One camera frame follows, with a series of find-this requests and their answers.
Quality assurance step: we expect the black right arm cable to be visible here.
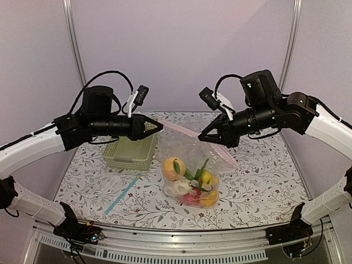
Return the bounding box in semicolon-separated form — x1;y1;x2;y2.
213;74;352;127

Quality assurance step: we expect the aluminium front rail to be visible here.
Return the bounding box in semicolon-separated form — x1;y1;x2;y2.
24;217;347;263

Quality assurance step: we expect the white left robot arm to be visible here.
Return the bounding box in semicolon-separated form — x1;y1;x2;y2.
1;85;163;239

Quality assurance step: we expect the clear blue-zipper zip bag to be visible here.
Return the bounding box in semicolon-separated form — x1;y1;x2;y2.
89;173;142;215

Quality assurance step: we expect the yellow toy banana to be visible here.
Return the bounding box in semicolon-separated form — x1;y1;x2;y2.
199;190;219;208

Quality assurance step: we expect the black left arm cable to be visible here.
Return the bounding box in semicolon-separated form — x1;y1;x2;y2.
0;70;134;149

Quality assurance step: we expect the floral patterned table mat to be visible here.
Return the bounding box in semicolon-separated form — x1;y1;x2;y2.
54;129;309;230

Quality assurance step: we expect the cream perforated plastic basket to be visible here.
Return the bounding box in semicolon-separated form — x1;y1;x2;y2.
102;114;157;171

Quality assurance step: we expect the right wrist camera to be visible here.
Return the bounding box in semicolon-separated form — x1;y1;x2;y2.
199;87;236;121

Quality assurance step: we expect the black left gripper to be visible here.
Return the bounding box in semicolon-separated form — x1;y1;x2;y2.
90;113;162;140

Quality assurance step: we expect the aluminium corner post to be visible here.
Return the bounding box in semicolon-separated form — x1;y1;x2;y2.
62;0;86;86
278;0;303;91

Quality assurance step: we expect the aluminium right corner post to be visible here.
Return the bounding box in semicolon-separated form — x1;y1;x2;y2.
278;0;303;91

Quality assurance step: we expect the red toy apple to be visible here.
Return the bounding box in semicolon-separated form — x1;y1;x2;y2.
182;194;200;206

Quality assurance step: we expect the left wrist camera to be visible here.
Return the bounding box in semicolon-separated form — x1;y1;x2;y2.
122;85;149;117

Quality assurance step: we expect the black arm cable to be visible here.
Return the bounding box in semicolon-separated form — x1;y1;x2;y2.
213;74;352;127
0;70;134;149

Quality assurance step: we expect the clear pink-zipper zip bag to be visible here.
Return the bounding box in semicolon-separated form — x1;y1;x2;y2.
156;120;238;205

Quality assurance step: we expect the yellow toy lemon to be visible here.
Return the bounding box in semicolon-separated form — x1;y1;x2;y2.
198;169;213;185

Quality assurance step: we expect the aluminium left corner post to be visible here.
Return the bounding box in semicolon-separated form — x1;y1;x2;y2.
62;0;86;86

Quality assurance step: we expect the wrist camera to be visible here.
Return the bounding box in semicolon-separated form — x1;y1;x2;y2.
122;85;149;117
199;87;236;121

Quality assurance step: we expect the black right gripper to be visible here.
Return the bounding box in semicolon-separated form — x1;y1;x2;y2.
199;101;277;148

